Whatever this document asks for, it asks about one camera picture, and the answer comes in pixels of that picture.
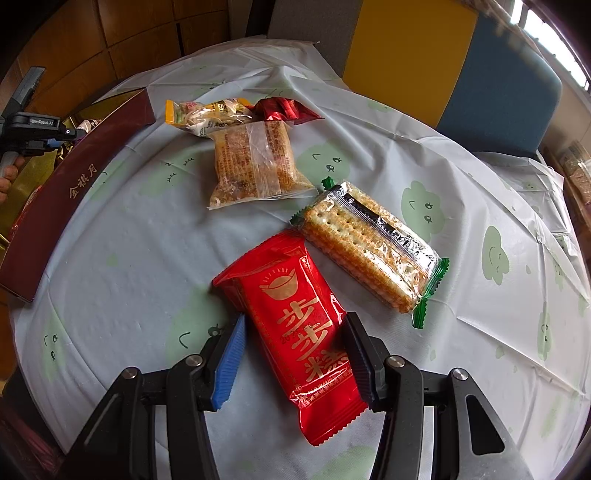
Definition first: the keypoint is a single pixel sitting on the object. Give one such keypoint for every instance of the grey yellow blue chair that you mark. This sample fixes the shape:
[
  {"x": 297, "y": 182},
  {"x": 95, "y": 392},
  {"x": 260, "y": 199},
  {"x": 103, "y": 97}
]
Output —
[{"x": 406, "y": 50}]

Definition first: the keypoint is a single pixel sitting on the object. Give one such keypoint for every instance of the person's left hand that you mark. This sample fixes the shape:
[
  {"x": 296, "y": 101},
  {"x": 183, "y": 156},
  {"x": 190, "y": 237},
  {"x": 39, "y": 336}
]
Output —
[{"x": 8, "y": 180}]

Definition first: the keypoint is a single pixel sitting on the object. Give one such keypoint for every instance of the large red cake packet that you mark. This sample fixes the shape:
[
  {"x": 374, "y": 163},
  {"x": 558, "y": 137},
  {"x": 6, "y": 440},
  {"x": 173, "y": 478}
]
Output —
[{"x": 286, "y": 295}]

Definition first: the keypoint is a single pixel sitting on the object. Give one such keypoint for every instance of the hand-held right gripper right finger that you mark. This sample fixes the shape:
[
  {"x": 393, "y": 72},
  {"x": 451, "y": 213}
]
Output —
[{"x": 358, "y": 364}]

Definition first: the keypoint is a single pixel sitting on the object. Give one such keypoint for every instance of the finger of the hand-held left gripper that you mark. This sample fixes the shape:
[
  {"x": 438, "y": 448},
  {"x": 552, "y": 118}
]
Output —
[{"x": 51, "y": 144}]

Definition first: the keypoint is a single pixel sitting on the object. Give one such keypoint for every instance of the window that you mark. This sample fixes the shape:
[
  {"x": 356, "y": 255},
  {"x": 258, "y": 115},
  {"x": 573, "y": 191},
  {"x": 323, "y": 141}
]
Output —
[{"x": 563, "y": 37}]

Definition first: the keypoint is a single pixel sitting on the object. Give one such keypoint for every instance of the clear seed packet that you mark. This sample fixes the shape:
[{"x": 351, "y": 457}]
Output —
[{"x": 203, "y": 115}]

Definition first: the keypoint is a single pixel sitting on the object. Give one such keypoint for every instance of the clear rice cracker packet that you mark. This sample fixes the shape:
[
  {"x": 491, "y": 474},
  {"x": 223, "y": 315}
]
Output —
[{"x": 249, "y": 161}]

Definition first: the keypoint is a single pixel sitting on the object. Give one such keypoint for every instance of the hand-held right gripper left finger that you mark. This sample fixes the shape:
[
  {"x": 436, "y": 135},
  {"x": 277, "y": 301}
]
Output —
[{"x": 228, "y": 364}]

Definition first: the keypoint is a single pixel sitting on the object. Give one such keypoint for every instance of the green-ended cracker packet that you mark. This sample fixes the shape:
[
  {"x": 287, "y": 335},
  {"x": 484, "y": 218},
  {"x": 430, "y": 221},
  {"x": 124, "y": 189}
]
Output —
[{"x": 369, "y": 240}]

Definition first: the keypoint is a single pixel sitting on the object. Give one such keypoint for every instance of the small red foil packet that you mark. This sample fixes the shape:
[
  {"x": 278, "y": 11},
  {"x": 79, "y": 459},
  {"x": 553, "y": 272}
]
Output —
[{"x": 286, "y": 110}]

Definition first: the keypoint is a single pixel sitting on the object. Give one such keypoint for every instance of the wooden wardrobe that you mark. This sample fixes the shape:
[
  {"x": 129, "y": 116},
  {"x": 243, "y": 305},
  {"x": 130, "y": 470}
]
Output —
[{"x": 115, "y": 32}]

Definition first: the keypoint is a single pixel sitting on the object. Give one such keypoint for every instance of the maroon box with gold interior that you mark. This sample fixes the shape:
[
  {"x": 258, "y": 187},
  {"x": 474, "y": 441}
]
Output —
[{"x": 69, "y": 194}]

